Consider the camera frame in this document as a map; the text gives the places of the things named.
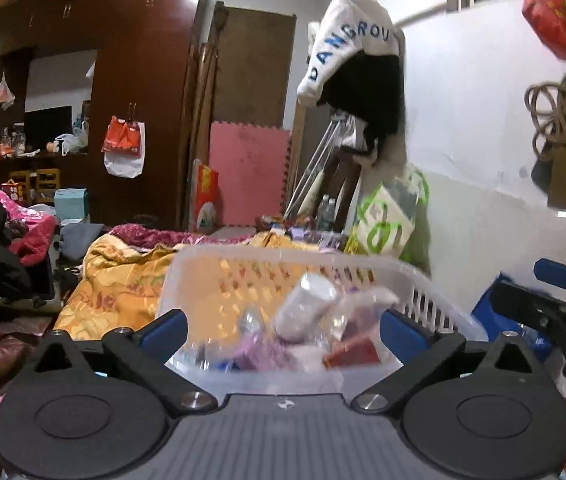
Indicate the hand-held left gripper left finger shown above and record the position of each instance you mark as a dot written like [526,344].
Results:
[163,332]

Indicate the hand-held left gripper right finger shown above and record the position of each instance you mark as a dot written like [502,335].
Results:
[405,332]

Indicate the clear plastic basket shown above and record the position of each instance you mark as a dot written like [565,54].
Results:
[243,270]

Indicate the white plastic bottle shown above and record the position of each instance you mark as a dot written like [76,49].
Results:
[305,305]

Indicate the blue bag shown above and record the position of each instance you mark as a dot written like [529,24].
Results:
[495,307]

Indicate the red packet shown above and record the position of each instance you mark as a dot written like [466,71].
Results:
[353,355]

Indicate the yellow floral blanket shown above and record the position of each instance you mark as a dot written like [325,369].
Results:
[118,280]

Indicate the clear plastic bottle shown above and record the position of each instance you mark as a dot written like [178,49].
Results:
[250,322]

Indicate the purple packet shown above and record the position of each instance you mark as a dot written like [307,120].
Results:
[263,357]

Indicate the green and white shopping bag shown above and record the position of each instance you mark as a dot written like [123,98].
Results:
[393,215]

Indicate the red and white sack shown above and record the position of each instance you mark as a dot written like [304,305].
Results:
[207,197]

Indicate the teal cardboard box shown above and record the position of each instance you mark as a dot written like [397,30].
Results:
[70,204]

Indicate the pink floral blanket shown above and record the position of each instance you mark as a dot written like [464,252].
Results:
[28,227]

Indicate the pink foam mat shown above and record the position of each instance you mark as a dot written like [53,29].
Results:
[248,175]

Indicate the orange and white plastic bag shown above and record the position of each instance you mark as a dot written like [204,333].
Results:
[124,147]

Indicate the black television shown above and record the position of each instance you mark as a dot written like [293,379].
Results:
[48,127]

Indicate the white and black hanging garment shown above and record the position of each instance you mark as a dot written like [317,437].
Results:
[358,75]

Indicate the dark wooden wardrobe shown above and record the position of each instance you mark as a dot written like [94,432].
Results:
[138,60]

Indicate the brown wooden board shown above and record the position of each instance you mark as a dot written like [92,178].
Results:
[253,65]

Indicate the small white plastic bag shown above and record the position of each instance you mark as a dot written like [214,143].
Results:
[5,92]

